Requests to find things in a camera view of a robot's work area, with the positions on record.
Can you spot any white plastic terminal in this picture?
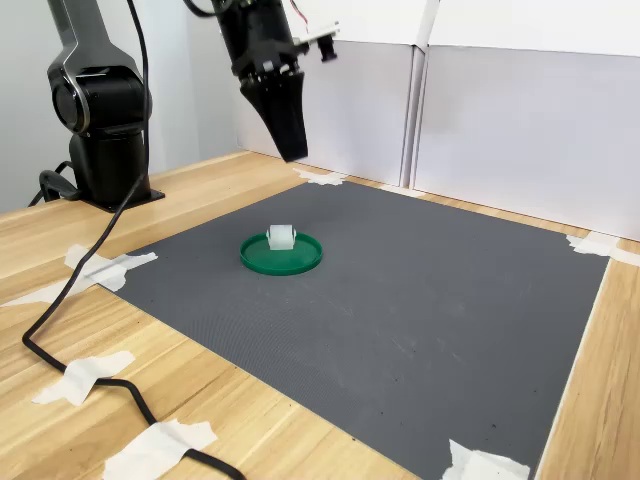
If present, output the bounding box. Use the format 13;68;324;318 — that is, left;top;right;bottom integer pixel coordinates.
264;224;297;252

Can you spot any round green lid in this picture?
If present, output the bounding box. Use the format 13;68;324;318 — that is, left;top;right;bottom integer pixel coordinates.
238;229;324;278

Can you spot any white tape strip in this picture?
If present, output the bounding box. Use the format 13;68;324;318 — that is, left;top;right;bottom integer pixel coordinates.
439;438;531;480
102;418;219;480
0;272;99;308
565;232;640;264
32;350;136;406
292;167;349;187
63;243;159;293

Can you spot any pale grey partition panel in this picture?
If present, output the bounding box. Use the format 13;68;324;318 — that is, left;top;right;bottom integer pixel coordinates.
221;32;426;189
410;44;640;242

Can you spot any white board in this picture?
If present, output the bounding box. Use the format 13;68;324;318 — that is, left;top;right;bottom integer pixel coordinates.
427;0;640;59
219;0;440;48

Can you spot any dark grey mat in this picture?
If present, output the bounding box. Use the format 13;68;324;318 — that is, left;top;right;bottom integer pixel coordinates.
97;179;612;480

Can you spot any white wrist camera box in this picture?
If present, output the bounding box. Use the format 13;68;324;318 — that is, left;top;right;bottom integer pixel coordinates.
292;19;341;64

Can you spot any black base power cable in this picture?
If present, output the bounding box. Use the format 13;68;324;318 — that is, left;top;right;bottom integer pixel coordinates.
27;159;82;207

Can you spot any black camera cable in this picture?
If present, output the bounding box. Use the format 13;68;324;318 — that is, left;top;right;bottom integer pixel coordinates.
21;0;247;480

